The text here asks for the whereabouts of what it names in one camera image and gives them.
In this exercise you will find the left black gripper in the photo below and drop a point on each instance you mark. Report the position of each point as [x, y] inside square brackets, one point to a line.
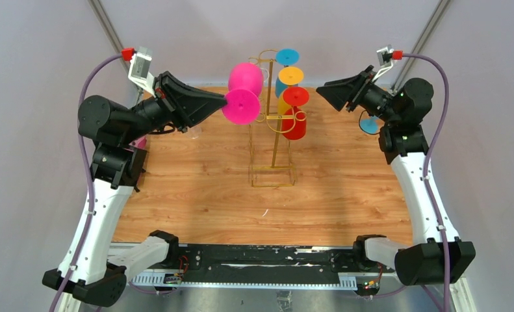
[193, 104]

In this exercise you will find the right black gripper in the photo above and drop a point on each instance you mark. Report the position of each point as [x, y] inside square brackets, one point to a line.
[338, 92]

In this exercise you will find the clear wine glass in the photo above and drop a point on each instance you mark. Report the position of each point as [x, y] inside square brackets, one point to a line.
[194, 132]

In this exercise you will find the light blue wine glass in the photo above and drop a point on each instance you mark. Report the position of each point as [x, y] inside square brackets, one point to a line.
[369, 125]

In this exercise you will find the pink wine glass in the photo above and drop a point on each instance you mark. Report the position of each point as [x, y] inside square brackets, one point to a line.
[244, 87]

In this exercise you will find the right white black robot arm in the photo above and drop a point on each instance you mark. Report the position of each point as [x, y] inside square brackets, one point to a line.
[437, 255]

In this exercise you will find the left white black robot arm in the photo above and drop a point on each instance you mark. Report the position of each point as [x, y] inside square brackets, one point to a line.
[88, 273]

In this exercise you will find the yellow wine glass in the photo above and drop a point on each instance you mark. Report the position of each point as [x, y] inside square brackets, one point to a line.
[287, 77]

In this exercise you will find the red wine glass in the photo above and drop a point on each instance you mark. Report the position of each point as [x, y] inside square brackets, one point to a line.
[294, 120]

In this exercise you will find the back blue wine glass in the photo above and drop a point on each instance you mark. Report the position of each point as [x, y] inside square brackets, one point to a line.
[285, 57]

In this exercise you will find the pink camouflage cloth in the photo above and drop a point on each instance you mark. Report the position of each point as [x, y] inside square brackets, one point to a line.
[139, 143]

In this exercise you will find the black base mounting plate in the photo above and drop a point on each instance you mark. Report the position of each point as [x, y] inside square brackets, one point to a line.
[272, 265]

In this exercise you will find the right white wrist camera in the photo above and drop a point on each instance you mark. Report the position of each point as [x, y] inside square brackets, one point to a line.
[385, 61]

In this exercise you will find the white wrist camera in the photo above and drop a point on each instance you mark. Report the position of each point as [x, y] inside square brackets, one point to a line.
[385, 61]
[139, 72]

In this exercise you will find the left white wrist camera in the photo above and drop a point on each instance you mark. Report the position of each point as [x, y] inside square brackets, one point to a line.
[139, 72]

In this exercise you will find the gold wire glass rack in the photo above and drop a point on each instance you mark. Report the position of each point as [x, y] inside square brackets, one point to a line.
[271, 163]

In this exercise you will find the aluminium frame rail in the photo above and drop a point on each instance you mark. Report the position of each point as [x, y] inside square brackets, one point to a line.
[148, 269]

